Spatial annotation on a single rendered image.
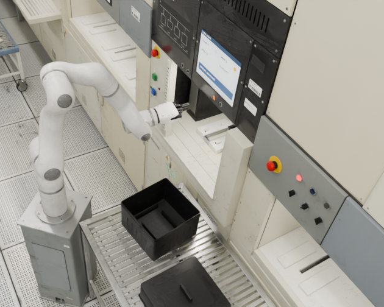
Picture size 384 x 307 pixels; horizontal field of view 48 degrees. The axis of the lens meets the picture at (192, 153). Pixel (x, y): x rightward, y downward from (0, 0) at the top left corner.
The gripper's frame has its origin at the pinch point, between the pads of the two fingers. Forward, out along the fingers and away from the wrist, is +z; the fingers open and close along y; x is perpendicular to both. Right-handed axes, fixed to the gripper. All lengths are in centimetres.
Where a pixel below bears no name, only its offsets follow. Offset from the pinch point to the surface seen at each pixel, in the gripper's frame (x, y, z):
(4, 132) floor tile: -122, -145, -102
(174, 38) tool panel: 26.5, -18.8, 2.7
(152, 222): -42, 30, -31
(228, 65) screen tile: 38.7, 21.2, 9.4
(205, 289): -31, 76, -23
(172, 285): -30, 69, -36
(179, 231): -30, 46, -23
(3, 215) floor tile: -115, -58, -114
